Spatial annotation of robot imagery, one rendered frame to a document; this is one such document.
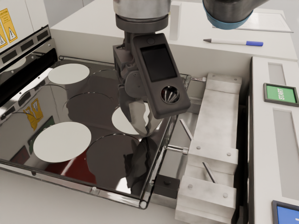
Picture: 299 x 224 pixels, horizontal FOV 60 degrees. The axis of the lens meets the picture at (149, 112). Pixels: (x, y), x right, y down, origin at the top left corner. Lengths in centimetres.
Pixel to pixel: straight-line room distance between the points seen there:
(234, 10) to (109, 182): 31
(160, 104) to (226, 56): 36
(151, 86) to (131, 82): 6
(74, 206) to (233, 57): 46
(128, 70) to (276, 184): 24
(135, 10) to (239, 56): 37
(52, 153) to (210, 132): 29
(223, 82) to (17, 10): 50
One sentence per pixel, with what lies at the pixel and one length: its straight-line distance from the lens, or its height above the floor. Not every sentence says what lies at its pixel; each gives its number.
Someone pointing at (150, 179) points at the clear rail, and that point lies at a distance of 41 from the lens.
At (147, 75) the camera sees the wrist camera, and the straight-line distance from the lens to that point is 33.
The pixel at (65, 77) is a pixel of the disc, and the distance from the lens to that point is 67.
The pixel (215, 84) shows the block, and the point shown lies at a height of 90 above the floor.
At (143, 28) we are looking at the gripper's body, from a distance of 34.
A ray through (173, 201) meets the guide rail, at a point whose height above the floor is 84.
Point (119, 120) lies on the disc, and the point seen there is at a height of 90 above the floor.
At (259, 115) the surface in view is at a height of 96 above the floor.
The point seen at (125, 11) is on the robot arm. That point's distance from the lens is 34.
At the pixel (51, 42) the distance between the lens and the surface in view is 78.
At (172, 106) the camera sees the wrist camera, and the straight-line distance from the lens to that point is 31.
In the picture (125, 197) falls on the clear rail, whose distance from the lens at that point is 39.
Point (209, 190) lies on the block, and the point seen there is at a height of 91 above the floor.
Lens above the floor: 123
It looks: 39 degrees down
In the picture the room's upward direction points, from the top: straight up
